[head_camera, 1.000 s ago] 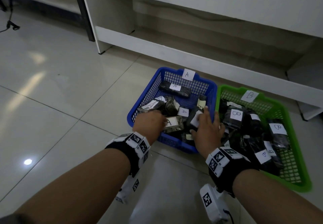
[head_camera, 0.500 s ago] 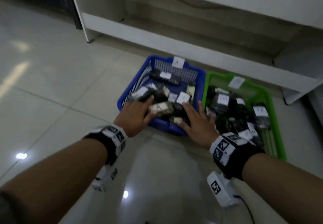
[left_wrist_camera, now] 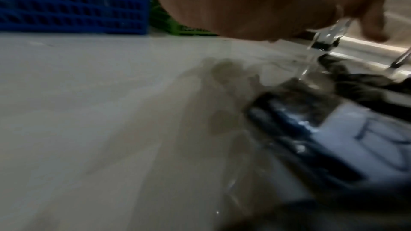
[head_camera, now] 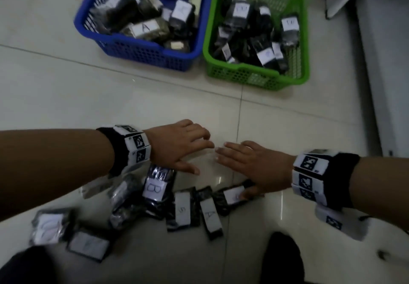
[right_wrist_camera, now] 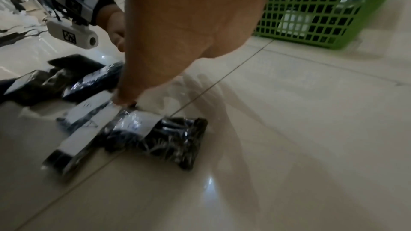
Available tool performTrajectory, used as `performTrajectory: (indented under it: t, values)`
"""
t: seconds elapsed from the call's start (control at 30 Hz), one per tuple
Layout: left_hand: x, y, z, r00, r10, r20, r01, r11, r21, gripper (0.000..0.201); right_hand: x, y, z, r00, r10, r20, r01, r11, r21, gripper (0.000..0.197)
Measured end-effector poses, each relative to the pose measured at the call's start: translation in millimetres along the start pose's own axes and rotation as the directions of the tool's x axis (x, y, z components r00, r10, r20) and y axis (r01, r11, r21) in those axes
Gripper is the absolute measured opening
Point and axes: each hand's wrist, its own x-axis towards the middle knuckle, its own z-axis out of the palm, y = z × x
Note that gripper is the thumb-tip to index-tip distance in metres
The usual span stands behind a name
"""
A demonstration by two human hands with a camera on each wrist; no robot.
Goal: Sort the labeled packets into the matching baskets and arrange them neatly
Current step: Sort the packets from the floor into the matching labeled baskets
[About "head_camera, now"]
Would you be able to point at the black item packet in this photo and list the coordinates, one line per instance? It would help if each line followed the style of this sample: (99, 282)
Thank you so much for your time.
(230, 197)

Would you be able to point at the person's left forearm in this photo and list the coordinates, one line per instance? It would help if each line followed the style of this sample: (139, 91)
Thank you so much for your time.
(54, 165)

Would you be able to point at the person's dark trouser leg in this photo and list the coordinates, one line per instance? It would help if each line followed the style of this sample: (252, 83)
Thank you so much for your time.
(25, 266)
(281, 258)

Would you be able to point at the person's right hand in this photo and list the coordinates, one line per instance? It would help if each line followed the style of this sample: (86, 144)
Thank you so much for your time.
(262, 168)

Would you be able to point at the person's left hand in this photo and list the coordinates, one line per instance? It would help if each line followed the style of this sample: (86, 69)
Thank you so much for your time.
(172, 143)

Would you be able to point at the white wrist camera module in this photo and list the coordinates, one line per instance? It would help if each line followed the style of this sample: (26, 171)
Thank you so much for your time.
(338, 221)
(96, 188)

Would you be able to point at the green plastic mesh basket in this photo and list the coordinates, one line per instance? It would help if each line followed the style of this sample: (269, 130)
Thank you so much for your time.
(255, 77)

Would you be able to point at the black wristband with markers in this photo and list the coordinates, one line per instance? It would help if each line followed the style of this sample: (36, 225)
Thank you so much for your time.
(322, 178)
(131, 146)

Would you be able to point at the blue plastic mesh basket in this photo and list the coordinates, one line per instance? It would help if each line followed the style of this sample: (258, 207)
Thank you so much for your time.
(140, 52)

